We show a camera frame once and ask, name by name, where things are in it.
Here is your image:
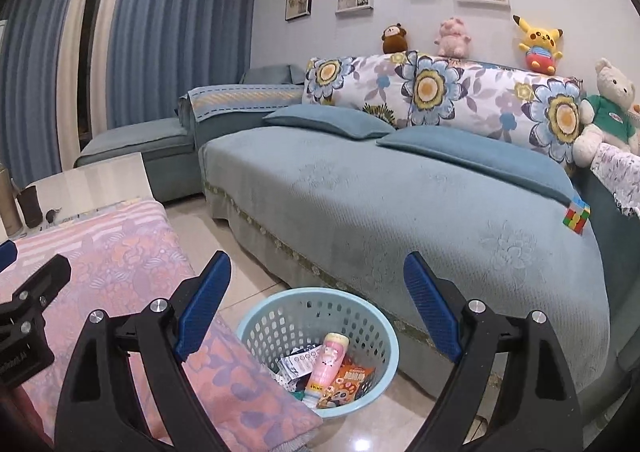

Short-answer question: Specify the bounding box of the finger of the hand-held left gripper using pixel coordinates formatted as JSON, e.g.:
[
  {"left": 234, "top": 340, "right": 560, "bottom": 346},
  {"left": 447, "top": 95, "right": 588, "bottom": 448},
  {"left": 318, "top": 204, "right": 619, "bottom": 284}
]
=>
[
  {"left": 0, "top": 254, "right": 72, "bottom": 318},
  {"left": 0, "top": 240, "right": 19, "bottom": 273}
]

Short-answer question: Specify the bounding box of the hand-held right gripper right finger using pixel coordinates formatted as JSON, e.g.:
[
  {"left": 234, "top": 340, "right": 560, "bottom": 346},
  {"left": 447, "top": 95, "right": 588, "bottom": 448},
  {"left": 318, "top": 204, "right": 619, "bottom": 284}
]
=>
[{"left": 402, "top": 252, "right": 586, "bottom": 452}]

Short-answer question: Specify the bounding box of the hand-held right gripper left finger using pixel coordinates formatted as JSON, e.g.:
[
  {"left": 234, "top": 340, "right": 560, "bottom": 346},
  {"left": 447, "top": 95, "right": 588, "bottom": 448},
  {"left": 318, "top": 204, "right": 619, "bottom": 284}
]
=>
[{"left": 55, "top": 250, "right": 233, "bottom": 452}]

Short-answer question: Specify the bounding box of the light blue plastic basket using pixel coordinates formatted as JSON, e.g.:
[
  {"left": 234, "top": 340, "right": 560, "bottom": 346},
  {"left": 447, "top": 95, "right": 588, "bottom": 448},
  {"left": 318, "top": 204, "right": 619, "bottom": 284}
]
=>
[{"left": 236, "top": 287, "right": 400, "bottom": 420}]

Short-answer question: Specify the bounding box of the orange snack packet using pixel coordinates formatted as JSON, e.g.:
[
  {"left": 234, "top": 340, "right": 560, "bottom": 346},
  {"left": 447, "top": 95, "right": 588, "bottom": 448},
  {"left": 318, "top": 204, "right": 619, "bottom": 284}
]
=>
[{"left": 317, "top": 362, "right": 376, "bottom": 410}]

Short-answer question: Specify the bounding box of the pink and white drink bottle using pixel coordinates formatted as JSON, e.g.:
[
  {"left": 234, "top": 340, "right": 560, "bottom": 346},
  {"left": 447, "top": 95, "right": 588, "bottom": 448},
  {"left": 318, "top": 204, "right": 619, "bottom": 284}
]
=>
[{"left": 303, "top": 332, "right": 350, "bottom": 408}]

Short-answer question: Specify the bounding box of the gold thermos flask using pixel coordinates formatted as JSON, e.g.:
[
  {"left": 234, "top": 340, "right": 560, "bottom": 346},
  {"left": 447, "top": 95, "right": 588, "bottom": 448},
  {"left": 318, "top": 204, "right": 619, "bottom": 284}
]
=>
[{"left": 0, "top": 164, "right": 23, "bottom": 238}]

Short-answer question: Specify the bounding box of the dark brown mug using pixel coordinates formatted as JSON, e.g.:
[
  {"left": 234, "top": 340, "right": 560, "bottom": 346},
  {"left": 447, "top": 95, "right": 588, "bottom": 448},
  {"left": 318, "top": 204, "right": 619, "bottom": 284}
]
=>
[{"left": 16, "top": 185, "right": 43, "bottom": 229}]

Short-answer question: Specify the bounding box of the pink floral patterned blanket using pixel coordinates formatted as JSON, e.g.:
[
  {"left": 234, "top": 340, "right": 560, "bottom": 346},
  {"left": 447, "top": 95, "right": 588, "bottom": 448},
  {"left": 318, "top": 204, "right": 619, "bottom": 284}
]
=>
[{"left": 0, "top": 199, "right": 325, "bottom": 452}]

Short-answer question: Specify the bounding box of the blue-green sofa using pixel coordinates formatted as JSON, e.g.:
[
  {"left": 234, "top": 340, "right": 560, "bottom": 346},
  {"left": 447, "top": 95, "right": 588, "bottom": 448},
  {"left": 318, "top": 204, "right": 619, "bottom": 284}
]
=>
[{"left": 74, "top": 52, "right": 640, "bottom": 428}]

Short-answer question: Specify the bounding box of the blue pillow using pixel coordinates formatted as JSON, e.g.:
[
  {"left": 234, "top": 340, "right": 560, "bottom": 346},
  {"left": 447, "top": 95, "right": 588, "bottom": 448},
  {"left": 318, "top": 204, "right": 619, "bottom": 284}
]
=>
[
  {"left": 262, "top": 104, "right": 396, "bottom": 140},
  {"left": 376, "top": 124, "right": 581, "bottom": 205}
]

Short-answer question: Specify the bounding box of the colourful puzzle cube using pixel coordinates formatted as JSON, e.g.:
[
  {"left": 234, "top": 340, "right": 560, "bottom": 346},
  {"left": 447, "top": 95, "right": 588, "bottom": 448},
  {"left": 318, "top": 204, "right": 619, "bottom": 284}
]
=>
[{"left": 563, "top": 198, "right": 592, "bottom": 235}]

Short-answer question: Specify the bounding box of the blue curtain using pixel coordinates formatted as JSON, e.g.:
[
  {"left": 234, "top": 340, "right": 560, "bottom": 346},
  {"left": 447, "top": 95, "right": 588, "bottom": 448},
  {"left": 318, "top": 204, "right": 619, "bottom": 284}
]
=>
[
  {"left": 105, "top": 0, "right": 261, "bottom": 123},
  {"left": 0, "top": 0, "right": 96, "bottom": 188}
]

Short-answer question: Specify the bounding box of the white sheer curtain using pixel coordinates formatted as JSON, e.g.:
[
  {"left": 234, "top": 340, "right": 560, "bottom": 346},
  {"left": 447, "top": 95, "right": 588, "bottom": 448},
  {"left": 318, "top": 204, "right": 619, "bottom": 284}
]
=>
[{"left": 60, "top": 0, "right": 136, "bottom": 153}]

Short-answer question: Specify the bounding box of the floral cushion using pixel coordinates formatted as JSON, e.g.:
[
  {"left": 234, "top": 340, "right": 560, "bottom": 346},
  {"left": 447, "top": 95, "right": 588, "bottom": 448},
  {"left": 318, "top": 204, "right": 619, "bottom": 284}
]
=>
[
  {"left": 303, "top": 56, "right": 416, "bottom": 125},
  {"left": 407, "top": 50, "right": 551, "bottom": 143},
  {"left": 515, "top": 72, "right": 586, "bottom": 168}
]

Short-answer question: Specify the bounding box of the floral lace cloth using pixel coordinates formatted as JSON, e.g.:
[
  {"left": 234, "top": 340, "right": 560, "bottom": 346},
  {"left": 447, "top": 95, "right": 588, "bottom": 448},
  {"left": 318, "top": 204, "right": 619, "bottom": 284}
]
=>
[{"left": 590, "top": 142, "right": 640, "bottom": 218}]

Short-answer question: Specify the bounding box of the white teddy bear green shirt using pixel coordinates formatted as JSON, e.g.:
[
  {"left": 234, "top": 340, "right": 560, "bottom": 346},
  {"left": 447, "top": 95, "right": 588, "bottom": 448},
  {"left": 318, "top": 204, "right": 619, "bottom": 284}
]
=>
[{"left": 572, "top": 58, "right": 640, "bottom": 168}]

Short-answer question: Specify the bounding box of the brown monkey plush toy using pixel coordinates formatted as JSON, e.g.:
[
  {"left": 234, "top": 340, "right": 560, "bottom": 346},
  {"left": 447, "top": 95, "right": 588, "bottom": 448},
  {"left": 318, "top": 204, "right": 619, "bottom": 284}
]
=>
[{"left": 381, "top": 23, "right": 411, "bottom": 54}]

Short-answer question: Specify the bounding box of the pink pig plush toy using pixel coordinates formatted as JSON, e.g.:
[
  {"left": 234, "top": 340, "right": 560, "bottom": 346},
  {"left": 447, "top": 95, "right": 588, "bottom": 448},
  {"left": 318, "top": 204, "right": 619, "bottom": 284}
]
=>
[{"left": 434, "top": 17, "right": 473, "bottom": 58}]

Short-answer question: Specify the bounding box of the yellow plush toy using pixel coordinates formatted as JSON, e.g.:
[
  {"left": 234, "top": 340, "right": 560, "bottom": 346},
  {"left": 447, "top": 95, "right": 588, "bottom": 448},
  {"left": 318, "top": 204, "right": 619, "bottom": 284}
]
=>
[{"left": 512, "top": 14, "right": 565, "bottom": 76}]

